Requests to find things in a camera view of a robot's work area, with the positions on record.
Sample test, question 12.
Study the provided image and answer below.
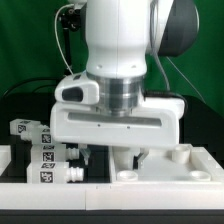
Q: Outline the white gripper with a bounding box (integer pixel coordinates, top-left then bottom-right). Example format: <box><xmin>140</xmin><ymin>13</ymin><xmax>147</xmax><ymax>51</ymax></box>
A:
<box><xmin>50</xmin><ymin>98</ymin><xmax>185</xmax><ymax>169</ymax></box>

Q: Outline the white square tabletop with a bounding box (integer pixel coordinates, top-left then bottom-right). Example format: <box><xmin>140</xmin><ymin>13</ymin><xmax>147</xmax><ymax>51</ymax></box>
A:
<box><xmin>109</xmin><ymin>144</ymin><xmax>224</xmax><ymax>184</ymax></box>

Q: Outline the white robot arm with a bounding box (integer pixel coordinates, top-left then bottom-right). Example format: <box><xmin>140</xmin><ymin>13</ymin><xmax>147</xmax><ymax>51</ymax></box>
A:
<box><xmin>50</xmin><ymin>0</ymin><xmax>199</xmax><ymax>169</ymax></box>

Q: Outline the white front fence bar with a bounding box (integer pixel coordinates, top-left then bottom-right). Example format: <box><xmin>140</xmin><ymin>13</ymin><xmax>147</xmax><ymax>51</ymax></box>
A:
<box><xmin>0</xmin><ymin>182</ymin><xmax>224</xmax><ymax>210</ymax></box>

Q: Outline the white fence bar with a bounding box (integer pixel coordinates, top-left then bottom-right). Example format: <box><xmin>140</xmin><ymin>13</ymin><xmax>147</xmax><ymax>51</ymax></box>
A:
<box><xmin>0</xmin><ymin>182</ymin><xmax>224</xmax><ymax>210</ymax></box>
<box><xmin>0</xmin><ymin>145</ymin><xmax>11</xmax><ymax>176</ymax></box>

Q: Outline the white left fence bar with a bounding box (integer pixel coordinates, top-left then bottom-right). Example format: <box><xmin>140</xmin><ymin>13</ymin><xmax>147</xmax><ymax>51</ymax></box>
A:
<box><xmin>0</xmin><ymin>145</ymin><xmax>11</xmax><ymax>176</ymax></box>

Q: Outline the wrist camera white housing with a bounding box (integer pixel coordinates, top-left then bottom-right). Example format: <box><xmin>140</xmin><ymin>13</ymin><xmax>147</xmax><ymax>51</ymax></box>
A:
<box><xmin>55</xmin><ymin>72</ymin><xmax>99</xmax><ymax>105</ymax></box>

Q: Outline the black cable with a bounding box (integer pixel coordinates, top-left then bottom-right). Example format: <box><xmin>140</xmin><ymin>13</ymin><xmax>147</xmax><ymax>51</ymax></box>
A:
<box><xmin>0</xmin><ymin>76</ymin><xmax>63</xmax><ymax>101</ymax></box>

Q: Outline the black camera on stand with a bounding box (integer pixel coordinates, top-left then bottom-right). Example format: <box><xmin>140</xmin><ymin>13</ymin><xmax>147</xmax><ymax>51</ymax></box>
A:
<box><xmin>56</xmin><ymin>6</ymin><xmax>81</xmax><ymax>75</ymax></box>

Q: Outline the thin grey cable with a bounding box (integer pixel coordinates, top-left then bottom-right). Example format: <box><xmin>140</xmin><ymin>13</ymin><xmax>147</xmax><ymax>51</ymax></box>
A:
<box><xmin>149</xmin><ymin>0</ymin><xmax>209</xmax><ymax>104</ymax></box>

